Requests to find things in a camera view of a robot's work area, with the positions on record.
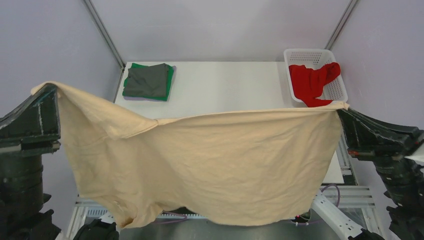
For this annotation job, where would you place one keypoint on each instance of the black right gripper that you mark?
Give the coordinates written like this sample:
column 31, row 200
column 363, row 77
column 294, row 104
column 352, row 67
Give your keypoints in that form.
column 363, row 132

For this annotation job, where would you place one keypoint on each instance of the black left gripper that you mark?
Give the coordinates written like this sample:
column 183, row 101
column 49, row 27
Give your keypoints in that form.
column 38, row 117

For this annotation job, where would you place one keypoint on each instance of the red t shirt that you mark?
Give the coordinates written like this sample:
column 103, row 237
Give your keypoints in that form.
column 308, row 84

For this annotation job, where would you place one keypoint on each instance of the beige t shirt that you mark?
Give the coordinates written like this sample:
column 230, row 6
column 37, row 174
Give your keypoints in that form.
column 243, row 168

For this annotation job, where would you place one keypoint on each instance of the white plastic laundry basket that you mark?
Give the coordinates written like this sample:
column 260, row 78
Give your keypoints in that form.
column 314, row 58

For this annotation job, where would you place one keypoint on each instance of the grey folded t shirt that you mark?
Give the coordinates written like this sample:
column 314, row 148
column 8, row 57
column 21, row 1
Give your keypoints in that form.
column 147, row 81

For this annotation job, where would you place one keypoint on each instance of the green folded t shirt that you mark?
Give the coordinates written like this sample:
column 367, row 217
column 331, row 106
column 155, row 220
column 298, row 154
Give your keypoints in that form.
column 169, row 82

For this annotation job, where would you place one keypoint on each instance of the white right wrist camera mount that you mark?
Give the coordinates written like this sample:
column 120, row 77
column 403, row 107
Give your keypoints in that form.
column 418, row 157

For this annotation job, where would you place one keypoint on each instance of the aluminium frame rails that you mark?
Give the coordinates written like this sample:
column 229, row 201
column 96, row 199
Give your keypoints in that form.
column 211, row 87

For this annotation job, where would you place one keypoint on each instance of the white slotted cable duct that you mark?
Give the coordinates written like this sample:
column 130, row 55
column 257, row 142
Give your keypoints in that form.
column 104, row 214

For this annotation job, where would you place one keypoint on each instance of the right corner aluminium post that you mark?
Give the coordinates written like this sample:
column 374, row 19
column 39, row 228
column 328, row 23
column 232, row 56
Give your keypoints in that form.
column 351, row 6

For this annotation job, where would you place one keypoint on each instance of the corner aluminium post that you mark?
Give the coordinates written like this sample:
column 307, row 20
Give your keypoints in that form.
column 351, row 6
column 104, row 32

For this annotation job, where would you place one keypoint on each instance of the left corner aluminium post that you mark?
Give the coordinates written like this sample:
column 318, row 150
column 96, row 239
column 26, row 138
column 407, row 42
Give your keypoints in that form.
column 104, row 32

